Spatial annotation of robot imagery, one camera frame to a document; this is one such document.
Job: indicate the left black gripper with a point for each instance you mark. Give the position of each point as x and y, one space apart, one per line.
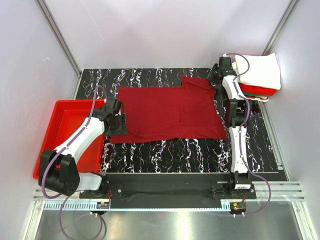
122 129

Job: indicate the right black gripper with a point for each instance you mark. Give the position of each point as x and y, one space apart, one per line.
209 75

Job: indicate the dark red t-shirt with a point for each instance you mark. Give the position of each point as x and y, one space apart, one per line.
164 113

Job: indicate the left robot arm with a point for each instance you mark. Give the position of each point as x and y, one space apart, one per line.
58 169

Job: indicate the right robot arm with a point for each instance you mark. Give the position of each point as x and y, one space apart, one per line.
236 120

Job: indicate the red folded t-shirt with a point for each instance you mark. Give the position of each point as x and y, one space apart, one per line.
256 90

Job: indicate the green folded t-shirt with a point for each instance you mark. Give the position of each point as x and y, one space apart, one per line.
252 95

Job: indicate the white folded t-shirt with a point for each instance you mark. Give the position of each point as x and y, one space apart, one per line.
264 72

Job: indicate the cream folded t-shirt bottom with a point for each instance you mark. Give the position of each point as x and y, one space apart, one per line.
257 98

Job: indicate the red plastic bin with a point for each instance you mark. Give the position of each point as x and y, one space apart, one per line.
66 118

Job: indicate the left connector board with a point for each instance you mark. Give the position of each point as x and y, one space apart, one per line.
103 205

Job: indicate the connector board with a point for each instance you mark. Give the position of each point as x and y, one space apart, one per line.
237 206
103 205

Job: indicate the right connector board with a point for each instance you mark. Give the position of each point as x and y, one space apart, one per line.
237 206

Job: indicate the right aluminium frame post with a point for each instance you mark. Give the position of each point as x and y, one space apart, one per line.
288 12

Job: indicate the aluminium frame post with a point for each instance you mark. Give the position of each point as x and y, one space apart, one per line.
288 12
58 35

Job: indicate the white slotted cable duct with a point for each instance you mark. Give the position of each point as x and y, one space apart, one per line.
115 205

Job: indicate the left aluminium frame post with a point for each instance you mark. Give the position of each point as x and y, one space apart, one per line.
58 35

